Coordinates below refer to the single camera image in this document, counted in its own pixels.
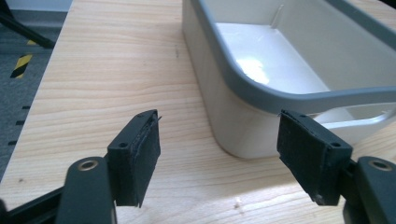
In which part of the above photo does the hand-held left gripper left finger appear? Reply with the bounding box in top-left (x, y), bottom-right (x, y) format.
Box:
top-left (106, 108), bottom-right (162, 208)

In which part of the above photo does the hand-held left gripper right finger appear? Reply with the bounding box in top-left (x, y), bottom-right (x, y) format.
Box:
top-left (276, 108), bottom-right (354, 206)

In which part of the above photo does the white plastic bin grey rim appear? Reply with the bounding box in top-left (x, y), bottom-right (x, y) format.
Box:
top-left (181, 0), bottom-right (396, 160)

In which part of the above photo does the yellow black floor tape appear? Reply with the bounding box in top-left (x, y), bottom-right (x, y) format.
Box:
top-left (9, 53), bottom-right (34, 79)

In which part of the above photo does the black metal stand leg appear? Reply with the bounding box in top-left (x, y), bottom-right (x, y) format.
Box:
top-left (0, 0), bottom-right (56, 49)

